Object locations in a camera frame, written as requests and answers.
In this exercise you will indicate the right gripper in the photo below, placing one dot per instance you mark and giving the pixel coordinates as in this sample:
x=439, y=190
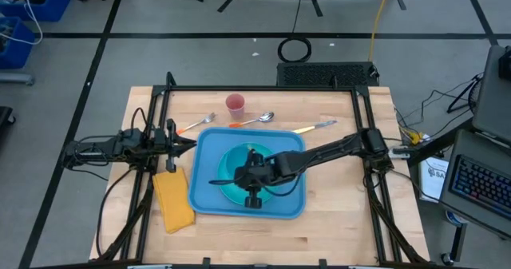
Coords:
x=257, y=175

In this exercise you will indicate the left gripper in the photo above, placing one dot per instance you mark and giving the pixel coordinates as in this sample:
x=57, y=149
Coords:
x=171, y=148

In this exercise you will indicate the teal plate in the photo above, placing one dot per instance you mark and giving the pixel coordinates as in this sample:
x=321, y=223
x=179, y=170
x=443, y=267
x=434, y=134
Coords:
x=230, y=194

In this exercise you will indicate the blue plastic tray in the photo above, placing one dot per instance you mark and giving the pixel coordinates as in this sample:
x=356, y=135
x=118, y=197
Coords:
x=203, y=197

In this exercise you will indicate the yellow cloth napkin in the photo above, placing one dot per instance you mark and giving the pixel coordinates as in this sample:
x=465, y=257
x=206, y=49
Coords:
x=173, y=201

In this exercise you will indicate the pink plastic cup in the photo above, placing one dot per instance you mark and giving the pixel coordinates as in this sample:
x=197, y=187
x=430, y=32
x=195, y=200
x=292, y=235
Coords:
x=235, y=105

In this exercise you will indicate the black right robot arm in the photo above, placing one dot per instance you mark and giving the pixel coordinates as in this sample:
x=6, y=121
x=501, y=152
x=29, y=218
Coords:
x=327, y=151

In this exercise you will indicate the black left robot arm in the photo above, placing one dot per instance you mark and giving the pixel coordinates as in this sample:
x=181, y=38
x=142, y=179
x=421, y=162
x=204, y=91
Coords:
x=96, y=149

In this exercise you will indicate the black perforated computer case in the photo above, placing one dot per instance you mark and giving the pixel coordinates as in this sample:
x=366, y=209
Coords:
x=319, y=74

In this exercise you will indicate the white printed paper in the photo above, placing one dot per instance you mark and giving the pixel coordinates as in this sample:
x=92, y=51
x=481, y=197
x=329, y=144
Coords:
x=433, y=181

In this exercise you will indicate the grey bin stand foot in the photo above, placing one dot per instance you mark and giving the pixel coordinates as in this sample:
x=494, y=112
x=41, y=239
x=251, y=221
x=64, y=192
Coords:
x=16, y=78

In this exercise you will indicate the black chair base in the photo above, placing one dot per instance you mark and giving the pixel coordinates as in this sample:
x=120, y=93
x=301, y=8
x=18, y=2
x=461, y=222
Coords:
x=5, y=117

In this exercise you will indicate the blue plastic bin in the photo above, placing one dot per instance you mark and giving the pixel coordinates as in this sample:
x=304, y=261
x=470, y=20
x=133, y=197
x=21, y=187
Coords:
x=18, y=53
x=56, y=5

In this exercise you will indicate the black desk leg caster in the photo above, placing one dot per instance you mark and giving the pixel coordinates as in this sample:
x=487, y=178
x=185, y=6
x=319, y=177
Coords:
x=458, y=241

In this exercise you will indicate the grey laptop lid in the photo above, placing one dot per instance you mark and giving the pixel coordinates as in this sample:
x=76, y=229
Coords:
x=493, y=101

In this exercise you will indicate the black box device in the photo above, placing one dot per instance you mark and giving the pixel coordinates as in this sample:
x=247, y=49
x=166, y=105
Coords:
x=505, y=63

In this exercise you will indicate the black metal table frame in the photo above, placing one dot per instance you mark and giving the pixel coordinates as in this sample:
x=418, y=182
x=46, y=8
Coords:
x=319, y=88

